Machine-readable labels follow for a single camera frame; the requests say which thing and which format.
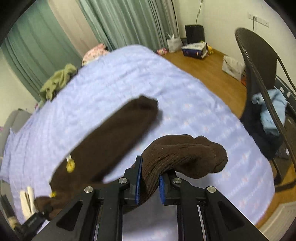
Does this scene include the dark brown pants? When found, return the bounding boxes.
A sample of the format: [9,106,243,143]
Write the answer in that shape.
[34,95,228,220]

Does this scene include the purple floral bed sheet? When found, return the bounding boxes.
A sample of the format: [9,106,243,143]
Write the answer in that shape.
[1,45,274,240]

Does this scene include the grey bed headboard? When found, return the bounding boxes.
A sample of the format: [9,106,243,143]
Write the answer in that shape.
[1,108,32,157]

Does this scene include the dark wicker chair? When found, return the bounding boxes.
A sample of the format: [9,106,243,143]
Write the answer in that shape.
[235,28,295,192]

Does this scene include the light blue cloth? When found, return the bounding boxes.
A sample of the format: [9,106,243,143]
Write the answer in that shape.
[251,89,289,137]

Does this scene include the olive green garment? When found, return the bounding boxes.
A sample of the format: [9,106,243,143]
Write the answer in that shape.
[39,64,78,103]

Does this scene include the white plastic bag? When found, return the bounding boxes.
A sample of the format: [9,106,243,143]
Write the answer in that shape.
[222,55,245,81]

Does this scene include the blue cardboard box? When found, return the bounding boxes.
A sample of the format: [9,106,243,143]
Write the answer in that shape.
[181,42,208,59]

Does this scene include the pink patterned cloth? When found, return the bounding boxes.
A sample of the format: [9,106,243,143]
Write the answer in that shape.
[82,43,109,66]

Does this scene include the white shopping bag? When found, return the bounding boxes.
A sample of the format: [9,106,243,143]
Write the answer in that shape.
[166,33,183,53]

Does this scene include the black bin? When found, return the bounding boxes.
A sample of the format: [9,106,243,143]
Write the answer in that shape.
[185,25,205,44]

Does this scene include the green curtain left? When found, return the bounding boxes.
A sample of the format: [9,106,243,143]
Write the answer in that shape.
[1,1,82,100]

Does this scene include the green curtain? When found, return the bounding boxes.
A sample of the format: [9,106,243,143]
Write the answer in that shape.
[78,0,179,51]
[1,1,82,100]

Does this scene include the green curtain right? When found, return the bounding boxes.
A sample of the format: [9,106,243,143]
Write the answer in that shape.
[78,0,179,51]

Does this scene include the beige sheer curtain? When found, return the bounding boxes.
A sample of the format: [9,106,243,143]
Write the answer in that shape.
[48,0,98,57]

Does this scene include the white wall socket strip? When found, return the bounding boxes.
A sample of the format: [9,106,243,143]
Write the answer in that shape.
[247,13,269,28]

